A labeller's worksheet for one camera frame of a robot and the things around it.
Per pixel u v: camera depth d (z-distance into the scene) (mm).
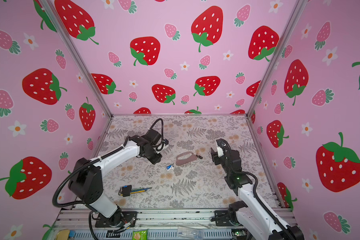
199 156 966
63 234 671
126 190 824
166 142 813
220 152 709
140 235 688
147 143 644
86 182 444
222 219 731
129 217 748
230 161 582
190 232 696
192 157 975
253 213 491
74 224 732
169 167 926
